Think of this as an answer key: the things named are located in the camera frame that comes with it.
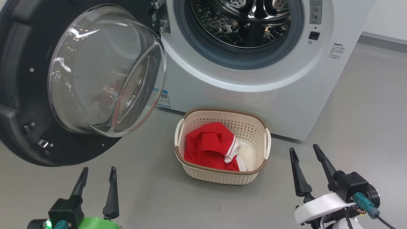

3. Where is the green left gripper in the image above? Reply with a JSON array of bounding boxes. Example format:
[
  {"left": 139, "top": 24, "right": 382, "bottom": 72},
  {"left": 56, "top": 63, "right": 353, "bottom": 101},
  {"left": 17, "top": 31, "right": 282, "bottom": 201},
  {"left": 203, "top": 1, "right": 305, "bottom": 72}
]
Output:
[{"left": 70, "top": 166, "right": 122, "bottom": 229}]

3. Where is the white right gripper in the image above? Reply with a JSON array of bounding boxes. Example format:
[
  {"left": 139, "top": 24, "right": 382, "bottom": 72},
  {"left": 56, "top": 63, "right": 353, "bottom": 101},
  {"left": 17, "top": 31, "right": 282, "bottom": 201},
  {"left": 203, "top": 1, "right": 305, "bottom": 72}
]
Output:
[{"left": 289, "top": 144, "right": 356, "bottom": 229}]

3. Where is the red and white garment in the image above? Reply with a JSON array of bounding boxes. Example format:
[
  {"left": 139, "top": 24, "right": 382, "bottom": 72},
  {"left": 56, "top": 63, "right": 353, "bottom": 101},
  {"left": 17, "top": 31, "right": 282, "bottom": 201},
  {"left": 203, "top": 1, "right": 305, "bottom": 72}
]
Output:
[{"left": 184, "top": 122, "right": 247, "bottom": 172}]

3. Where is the black round glass washer door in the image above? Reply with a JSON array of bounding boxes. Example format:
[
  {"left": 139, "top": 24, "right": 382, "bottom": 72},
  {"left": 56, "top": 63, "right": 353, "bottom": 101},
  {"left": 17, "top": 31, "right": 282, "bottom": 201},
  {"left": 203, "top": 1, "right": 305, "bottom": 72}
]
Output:
[{"left": 0, "top": 0, "right": 168, "bottom": 167}]

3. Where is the white washing machine body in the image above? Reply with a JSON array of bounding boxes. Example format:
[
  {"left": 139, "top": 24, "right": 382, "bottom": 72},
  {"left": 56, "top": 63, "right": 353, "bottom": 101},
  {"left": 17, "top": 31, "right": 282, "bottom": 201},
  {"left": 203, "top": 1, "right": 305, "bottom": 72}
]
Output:
[{"left": 149, "top": 0, "right": 377, "bottom": 142}]

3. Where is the cream perforated laundry basket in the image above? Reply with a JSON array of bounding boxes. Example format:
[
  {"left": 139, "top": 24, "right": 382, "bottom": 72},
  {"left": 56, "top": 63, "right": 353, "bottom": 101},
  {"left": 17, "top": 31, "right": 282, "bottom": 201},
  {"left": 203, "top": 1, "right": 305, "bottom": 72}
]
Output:
[{"left": 174, "top": 108, "right": 272, "bottom": 185}]

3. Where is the grey rubber door gasket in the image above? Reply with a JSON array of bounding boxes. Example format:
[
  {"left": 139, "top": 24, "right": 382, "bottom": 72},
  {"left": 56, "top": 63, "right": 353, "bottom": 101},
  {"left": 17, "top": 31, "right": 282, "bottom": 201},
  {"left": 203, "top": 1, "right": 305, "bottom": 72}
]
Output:
[{"left": 173, "top": 0, "right": 305, "bottom": 70}]

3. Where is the metal door hinge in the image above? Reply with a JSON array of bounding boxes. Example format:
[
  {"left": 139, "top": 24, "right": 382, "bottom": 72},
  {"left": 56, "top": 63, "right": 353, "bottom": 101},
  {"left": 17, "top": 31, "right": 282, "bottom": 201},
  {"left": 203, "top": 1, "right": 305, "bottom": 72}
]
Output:
[{"left": 149, "top": 0, "right": 171, "bottom": 34}]

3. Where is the blue energy label sticker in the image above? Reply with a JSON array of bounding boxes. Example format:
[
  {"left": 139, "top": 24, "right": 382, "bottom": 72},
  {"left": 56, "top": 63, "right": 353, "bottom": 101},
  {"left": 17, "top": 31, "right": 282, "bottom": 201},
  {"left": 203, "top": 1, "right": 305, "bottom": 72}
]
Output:
[{"left": 153, "top": 88, "right": 171, "bottom": 108}]

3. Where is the small printed text label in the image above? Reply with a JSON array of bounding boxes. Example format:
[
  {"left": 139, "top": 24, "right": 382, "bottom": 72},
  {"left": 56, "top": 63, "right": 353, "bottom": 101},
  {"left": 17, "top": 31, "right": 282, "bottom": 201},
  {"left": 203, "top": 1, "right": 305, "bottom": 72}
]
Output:
[{"left": 328, "top": 43, "right": 345, "bottom": 60}]

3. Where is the steel washer drum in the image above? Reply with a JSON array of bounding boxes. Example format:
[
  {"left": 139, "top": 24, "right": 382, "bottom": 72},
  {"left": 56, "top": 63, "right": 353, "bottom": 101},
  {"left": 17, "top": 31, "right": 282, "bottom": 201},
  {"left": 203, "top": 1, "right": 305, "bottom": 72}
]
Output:
[{"left": 190, "top": 0, "right": 292, "bottom": 49}]

